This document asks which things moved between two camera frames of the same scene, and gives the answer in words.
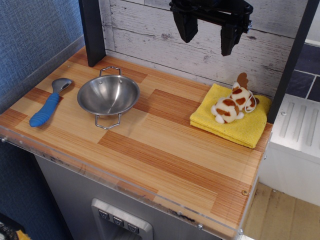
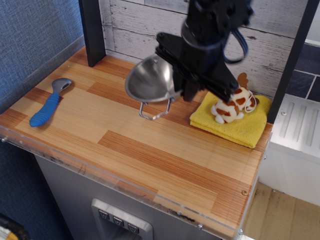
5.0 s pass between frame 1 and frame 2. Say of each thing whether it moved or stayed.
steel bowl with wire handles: moved
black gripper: moved
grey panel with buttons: stayed
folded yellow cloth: stayed
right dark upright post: stayed
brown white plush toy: stayed
